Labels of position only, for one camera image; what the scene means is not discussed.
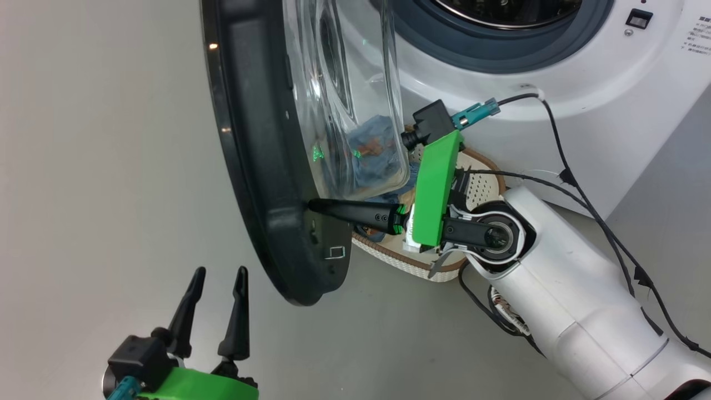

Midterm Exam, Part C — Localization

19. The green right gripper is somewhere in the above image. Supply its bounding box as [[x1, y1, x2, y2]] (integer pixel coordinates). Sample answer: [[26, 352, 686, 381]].
[[308, 130, 473, 262]]

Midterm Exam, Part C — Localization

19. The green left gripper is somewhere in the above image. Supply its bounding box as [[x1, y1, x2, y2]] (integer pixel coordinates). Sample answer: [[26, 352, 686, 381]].
[[138, 266, 259, 400]]

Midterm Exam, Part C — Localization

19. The dark round glass washer door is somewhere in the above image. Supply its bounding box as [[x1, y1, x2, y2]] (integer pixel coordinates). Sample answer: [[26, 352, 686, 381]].
[[200, 0, 412, 307]]

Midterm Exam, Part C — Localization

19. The cream perforated basket brown rim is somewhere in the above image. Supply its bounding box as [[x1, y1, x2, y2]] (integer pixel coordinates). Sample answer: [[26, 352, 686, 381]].
[[352, 147, 507, 283]]

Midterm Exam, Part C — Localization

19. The white front-load washing machine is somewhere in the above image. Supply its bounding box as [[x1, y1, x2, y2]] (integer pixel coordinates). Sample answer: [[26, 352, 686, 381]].
[[333, 0, 711, 218]]

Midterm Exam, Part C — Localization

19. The steel perforated washer drum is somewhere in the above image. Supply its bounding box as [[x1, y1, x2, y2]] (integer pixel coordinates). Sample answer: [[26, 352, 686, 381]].
[[430, 0, 584, 31]]

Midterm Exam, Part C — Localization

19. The teal left camera connector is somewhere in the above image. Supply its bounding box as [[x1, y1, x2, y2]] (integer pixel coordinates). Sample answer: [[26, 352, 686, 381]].
[[107, 376, 139, 400]]

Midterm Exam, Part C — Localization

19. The teal camera connector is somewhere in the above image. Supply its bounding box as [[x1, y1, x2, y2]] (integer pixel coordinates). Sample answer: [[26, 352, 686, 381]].
[[451, 98, 500, 129], [107, 376, 139, 400]]

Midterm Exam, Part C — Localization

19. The teal right camera connector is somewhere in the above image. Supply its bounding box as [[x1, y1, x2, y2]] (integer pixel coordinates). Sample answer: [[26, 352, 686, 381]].
[[451, 98, 500, 129]]

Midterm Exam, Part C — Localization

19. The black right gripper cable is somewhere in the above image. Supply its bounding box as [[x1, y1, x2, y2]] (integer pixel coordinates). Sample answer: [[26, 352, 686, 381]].
[[458, 169, 592, 209]]

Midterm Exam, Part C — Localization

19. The black right camera cable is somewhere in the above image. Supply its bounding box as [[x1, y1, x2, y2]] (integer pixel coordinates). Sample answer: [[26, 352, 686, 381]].
[[497, 93, 711, 359]]

